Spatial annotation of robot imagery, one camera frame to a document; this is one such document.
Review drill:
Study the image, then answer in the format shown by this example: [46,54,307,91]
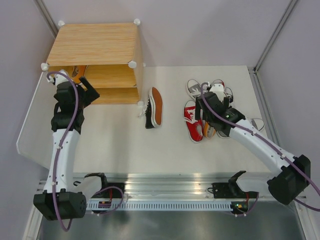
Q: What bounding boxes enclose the black sneaker orange sole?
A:
[138,86,163,129]

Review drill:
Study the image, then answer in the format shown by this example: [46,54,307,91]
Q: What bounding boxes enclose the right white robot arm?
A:
[195,92,311,205]

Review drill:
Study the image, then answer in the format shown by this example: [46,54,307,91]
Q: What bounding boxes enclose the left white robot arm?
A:
[33,70,109,221]

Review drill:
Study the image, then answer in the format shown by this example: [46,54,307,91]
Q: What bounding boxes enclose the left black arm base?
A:
[84,172,125,214]

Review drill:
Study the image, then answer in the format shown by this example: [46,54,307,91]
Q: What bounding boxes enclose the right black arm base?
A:
[207,170,259,217]

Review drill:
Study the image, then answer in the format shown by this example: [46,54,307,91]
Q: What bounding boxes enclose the wooden two-shelf shoe cabinet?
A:
[41,18,144,104]

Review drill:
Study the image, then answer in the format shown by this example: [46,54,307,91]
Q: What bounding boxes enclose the red sneaker front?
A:
[183,100,203,143]

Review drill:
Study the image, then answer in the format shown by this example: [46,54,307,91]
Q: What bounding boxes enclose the red sneaker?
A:
[211,79,225,88]
[183,100,203,143]

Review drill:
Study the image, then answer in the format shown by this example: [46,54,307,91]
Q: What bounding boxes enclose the grey sneaker back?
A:
[186,79,201,100]

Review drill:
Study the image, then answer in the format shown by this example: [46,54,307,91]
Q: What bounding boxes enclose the grey sneaker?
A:
[217,117,266,139]
[186,79,201,100]

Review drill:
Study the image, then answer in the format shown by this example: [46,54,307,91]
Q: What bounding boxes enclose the black sneaker back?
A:
[224,86,234,103]

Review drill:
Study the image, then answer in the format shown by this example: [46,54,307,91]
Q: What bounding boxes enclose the grey sneaker right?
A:
[217,117,266,139]

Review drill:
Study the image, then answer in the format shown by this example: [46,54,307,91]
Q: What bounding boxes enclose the red sneaker back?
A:
[211,79,225,88]

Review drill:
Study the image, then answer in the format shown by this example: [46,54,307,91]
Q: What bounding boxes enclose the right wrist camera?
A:
[209,83,225,102]

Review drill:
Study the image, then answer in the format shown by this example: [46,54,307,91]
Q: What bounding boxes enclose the right aluminium frame post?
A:
[247,0,300,147]

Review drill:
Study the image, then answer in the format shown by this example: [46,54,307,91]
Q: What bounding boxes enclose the aluminium frame post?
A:
[33,0,59,38]
[247,0,300,147]

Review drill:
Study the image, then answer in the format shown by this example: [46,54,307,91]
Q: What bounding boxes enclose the left aluminium frame post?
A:
[33,0,59,38]

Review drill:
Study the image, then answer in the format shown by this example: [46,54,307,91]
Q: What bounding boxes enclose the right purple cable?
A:
[199,81,320,218]

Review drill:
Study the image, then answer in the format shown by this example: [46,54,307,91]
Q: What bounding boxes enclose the white slotted cable duct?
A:
[86,200,233,212]

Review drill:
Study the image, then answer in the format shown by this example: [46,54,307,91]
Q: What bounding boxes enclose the aluminium mounting rail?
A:
[34,174,308,203]

